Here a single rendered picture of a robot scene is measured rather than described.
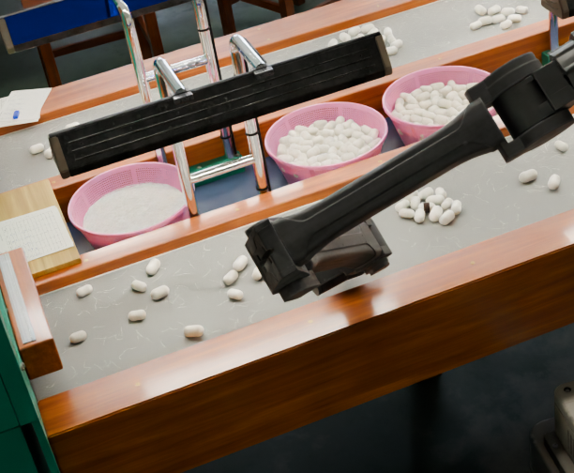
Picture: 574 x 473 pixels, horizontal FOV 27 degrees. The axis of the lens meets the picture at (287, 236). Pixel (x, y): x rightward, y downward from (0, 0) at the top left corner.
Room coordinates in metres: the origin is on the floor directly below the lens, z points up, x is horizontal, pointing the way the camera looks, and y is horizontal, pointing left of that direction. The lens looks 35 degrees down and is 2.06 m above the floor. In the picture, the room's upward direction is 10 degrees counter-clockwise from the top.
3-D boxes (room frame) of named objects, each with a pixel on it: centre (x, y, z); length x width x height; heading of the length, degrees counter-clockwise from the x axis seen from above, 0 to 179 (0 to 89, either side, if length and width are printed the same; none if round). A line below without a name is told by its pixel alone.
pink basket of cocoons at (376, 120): (2.18, -0.12, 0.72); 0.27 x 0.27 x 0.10
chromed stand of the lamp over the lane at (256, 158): (1.92, 0.08, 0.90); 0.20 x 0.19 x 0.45; 105
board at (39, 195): (2.02, 0.51, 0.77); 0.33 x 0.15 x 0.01; 15
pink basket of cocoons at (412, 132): (2.26, -0.39, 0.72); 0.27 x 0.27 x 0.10
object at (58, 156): (1.84, 0.07, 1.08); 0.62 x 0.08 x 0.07; 105
